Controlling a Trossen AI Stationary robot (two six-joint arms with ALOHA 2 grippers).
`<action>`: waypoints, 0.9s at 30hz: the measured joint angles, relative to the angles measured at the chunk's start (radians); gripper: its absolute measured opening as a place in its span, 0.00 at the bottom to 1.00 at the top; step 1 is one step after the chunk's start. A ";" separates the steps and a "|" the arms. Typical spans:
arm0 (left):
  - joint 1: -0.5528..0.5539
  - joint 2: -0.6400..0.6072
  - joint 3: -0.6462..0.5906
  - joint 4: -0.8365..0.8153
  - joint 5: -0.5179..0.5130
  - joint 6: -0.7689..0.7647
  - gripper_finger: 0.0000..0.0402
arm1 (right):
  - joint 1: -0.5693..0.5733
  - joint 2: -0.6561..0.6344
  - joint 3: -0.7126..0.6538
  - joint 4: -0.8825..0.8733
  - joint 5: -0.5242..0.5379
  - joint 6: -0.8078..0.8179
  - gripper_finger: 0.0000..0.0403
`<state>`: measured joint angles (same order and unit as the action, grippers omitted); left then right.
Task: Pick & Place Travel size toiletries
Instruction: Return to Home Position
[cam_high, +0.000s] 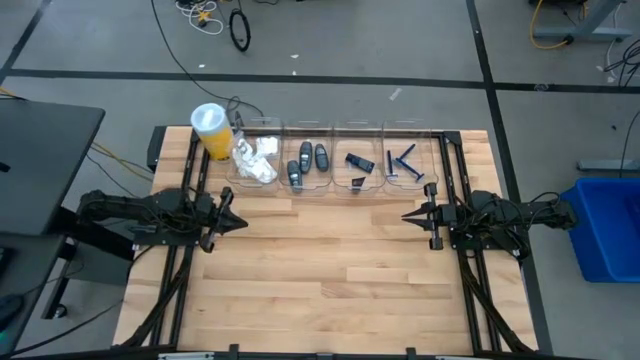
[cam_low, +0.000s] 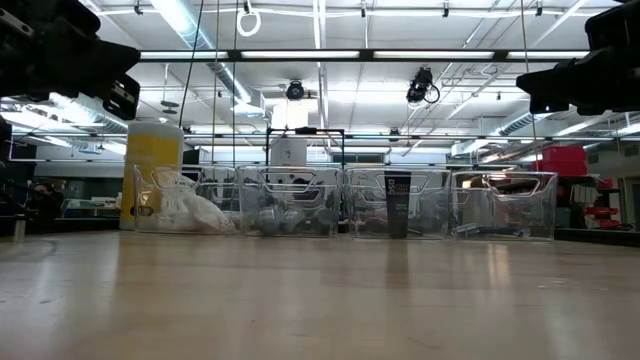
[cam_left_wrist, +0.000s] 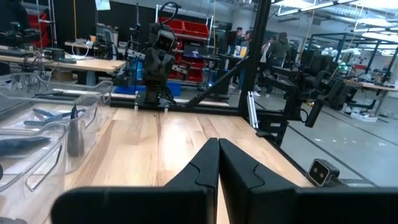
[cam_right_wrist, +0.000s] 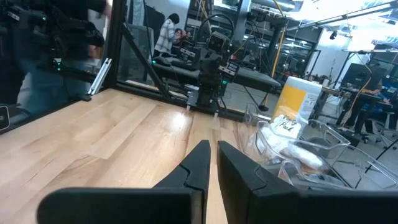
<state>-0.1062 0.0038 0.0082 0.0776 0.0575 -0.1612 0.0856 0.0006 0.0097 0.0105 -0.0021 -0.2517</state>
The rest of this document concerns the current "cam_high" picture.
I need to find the white cable bundle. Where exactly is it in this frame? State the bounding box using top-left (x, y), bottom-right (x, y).
top-left (174, 0), bottom-right (225, 36)

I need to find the black cable bundle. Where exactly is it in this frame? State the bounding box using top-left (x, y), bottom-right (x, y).
top-left (604, 39), bottom-right (640, 87)

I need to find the grey pouch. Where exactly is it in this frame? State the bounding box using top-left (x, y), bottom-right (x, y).
top-left (314, 143), bottom-right (330, 173)

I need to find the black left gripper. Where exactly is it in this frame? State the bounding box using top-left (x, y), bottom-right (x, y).
top-left (193, 186), bottom-right (250, 254)

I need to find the black desk stand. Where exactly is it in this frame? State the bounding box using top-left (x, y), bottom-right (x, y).
top-left (42, 204), bottom-right (136, 321)

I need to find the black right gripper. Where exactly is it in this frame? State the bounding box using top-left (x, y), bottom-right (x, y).
top-left (400, 181), bottom-right (459, 252)

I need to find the clear plastic bin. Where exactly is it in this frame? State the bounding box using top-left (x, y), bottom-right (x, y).
top-left (224, 117), bottom-right (282, 195)
top-left (331, 118), bottom-right (386, 199)
top-left (381, 118), bottom-right (440, 191)
top-left (277, 118), bottom-right (335, 197)

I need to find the yellow floor cable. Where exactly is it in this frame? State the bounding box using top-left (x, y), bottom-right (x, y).
top-left (529, 0), bottom-right (574, 50)

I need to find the blue plastic tote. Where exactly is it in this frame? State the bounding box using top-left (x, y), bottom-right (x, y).
top-left (559, 177), bottom-right (640, 285)

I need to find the grey desk leg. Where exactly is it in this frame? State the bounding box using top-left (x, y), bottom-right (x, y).
top-left (529, 0), bottom-right (634, 44)

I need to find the black desk top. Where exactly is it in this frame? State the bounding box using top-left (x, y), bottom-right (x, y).
top-left (0, 99), bottom-right (106, 237)

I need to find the yellow-labelled wipes canister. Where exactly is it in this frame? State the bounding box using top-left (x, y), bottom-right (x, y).
top-left (189, 102), bottom-right (236, 163)

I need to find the black coiled cable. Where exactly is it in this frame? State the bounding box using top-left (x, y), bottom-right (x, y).
top-left (228, 8), bottom-right (252, 53)

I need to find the long black floor cable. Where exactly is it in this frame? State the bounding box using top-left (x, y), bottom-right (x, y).
top-left (149, 0), bottom-right (266, 120)

